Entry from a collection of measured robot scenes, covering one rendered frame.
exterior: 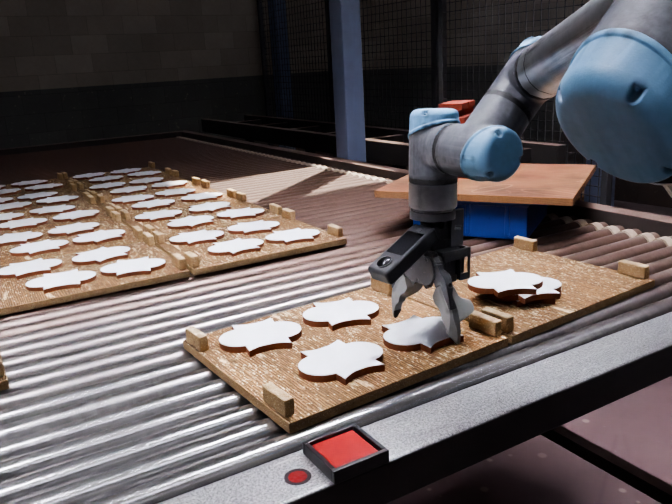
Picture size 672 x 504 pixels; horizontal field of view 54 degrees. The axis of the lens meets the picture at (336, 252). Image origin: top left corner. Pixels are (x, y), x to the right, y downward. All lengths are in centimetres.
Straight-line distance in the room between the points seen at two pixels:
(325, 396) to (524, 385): 29
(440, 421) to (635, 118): 50
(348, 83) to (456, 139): 207
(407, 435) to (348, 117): 225
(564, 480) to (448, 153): 167
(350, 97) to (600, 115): 247
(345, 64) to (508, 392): 219
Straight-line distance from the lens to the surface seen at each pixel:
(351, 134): 301
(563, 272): 143
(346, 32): 299
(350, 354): 101
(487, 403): 95
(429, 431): 88
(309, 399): 92
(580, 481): 246
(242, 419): 94
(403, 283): 109
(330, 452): 82
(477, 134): 92
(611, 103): 55
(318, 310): 119
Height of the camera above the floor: 137
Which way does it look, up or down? 16 degrees down
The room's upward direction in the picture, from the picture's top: 3 degrees counter-clockwise
